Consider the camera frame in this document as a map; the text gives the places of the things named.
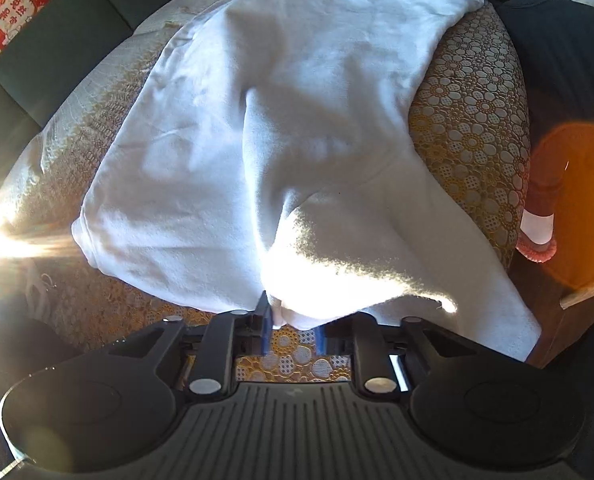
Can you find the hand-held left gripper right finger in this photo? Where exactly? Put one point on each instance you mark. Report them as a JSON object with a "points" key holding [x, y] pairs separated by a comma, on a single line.
{"points": [[323, 340]]}

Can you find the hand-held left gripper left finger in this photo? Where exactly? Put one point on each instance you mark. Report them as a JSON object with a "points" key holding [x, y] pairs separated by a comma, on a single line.
{"points": [[266, 325]]}

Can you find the white sweatshirt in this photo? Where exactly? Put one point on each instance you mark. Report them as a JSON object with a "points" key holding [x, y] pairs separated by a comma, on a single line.
{"points": [[302, 110]]}

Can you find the person's leg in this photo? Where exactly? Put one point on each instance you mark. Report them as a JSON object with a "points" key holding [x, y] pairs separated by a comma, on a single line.
{"points": [[552, 60]]}

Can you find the pink slipper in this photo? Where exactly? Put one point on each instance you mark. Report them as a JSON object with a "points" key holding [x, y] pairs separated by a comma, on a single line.
{"points": [[537, 252]]}

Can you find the wooden stool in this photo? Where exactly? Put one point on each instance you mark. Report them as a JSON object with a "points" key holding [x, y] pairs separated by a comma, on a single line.
{"points": [[577, 320]]}

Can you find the dark green sofa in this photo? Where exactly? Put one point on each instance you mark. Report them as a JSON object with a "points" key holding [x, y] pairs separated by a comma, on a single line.
{"points": [[42, 60]]}

